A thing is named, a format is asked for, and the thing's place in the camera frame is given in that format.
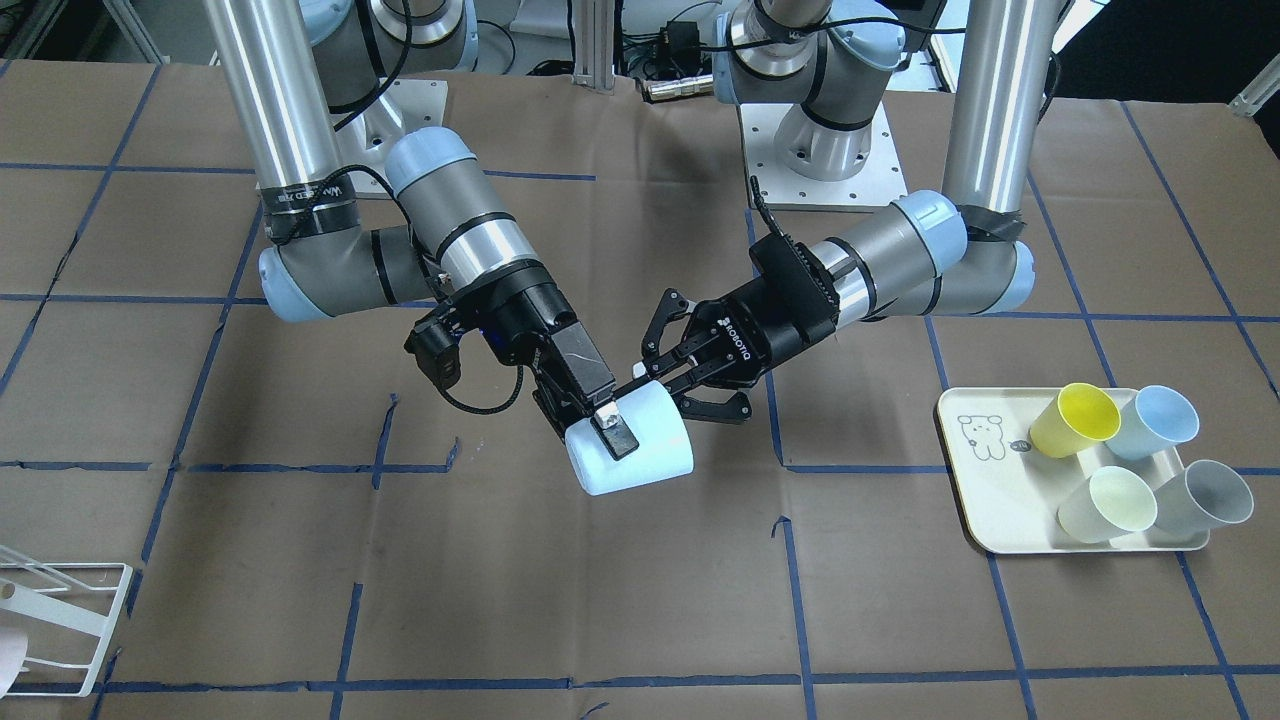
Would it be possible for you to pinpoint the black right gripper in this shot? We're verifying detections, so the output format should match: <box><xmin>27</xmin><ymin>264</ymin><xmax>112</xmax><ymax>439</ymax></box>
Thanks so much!
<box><xmin>451</xmin><ymin>259</ymin><xmax>639</xmax><ymax>461</ymax></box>

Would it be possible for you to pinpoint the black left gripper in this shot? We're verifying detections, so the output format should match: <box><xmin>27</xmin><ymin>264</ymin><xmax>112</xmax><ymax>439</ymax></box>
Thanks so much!
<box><xmin>614</xmin><ymin>234</ymin><xmax>841</xmax><ymax>424</ymax></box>

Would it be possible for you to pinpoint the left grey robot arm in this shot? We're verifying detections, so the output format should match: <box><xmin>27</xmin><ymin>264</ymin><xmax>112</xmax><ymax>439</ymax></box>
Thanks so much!
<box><xmin>622</xmin><ymin>1</ymin><xmax>1066</xmax><ymax>423</ymax></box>

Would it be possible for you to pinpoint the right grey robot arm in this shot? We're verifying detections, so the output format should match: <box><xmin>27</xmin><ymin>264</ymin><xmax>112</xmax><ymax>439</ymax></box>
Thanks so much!
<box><xmin>205</xmin><ymin>1</ymin><xmax>639</xmax><ymax>460</ymax></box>

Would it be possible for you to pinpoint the yellow plastic cup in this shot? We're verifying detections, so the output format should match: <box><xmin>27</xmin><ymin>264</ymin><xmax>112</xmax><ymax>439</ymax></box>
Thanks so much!
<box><xmin>1029</xmin><ymin>382</ymin><xmax>1123</xmax><ymax>459</ymax></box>

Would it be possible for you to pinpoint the pale green plastic cup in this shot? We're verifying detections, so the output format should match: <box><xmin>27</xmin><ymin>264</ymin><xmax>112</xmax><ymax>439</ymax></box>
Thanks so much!
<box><xmin>1057</xmin><ymin>466</ymin><xmax>1158</xmax><ymax>543</ymax></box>

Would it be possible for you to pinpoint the light blue plastic cup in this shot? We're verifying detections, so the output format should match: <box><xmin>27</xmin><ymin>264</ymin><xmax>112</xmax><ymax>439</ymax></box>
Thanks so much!
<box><xmin>1105</xmin><ymin>386</ymin><xmax>1201</xmax><ymax>460</ymax></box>

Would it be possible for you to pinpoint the grey plastic cup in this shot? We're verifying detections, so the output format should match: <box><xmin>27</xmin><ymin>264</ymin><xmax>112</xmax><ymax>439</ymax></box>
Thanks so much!
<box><xmin>1155</xmin><ymin>459</ymin><xmax>1254</xmax><ymax>536</ymax></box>

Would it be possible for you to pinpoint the cream plastic tray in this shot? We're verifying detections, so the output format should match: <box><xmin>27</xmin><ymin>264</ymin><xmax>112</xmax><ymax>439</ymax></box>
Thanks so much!
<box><xmin>936</xmin><ymin>387</ymin><xmax>1210</xmax><ymax>553</ymax></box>

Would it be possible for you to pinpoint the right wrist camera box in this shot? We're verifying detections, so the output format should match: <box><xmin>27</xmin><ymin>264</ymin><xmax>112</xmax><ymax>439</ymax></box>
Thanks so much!
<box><xmin>404</xmin><ymin>313</ymin><xmax>462</xmax><ymax>393</ymax></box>

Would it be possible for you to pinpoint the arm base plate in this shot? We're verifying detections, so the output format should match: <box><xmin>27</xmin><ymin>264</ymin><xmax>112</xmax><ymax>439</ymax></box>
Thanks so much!
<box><xmin>335</xmin><ymin>79</ymin><xmax>449</xmax><ymax>165</ymax></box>
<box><xmin>739</xmin><ymin>104</ymin><xmax>908</xmax><ymax>211</ymax></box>

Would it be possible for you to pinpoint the aluminium frame post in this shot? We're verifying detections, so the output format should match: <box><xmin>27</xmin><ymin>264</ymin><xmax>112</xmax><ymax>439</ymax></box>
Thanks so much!
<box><xmin>567</xmin><ymin>0</ymin><xmax>617</xmax><ymax>94</ymax></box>

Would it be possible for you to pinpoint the white wire dish rack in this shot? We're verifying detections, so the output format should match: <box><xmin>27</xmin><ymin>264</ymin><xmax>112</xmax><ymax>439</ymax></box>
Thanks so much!
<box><xmin>1</xmin><ymin>546</ymin><xmax>134</xmax><ymax>698</ymax></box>

